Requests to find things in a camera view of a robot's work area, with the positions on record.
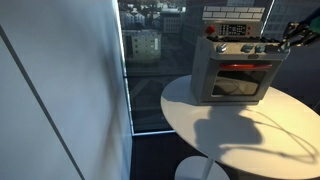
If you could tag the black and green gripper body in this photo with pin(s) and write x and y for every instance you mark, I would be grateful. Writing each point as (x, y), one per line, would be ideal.
(311, 28)

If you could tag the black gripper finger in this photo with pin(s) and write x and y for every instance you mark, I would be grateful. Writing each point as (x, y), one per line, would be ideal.
(290, 30)
(295, 40)

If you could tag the grey toy stove oven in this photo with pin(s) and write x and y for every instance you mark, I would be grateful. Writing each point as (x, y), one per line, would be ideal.
(233, 63)

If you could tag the red round stove button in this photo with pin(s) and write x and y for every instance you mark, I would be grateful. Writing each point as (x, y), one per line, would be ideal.
(210, 29)

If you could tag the round white table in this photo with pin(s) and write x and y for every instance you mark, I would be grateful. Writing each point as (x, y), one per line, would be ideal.
(277, 138)

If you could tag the red oven door handle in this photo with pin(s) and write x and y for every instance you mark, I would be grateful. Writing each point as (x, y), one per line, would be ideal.
(245, 66)

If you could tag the white table pedestal base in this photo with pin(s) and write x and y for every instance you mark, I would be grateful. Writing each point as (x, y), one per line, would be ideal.
(199, 168)

